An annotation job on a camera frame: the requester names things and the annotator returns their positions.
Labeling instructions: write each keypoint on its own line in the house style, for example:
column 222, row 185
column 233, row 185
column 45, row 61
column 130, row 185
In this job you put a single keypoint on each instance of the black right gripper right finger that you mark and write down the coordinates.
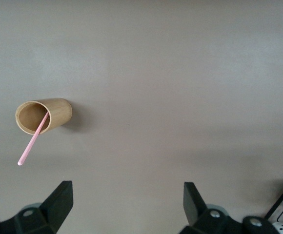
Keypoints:
column 195, row 212

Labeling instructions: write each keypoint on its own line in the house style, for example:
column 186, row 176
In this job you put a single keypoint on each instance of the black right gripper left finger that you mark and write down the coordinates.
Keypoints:
column 56, row 207

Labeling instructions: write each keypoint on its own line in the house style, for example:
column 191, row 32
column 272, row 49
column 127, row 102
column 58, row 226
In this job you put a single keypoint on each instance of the pink straw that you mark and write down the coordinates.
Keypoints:
column 31, row 141

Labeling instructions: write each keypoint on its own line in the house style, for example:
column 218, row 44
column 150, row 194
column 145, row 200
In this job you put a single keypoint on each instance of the bamboo cup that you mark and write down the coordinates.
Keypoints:
column 58, row 112

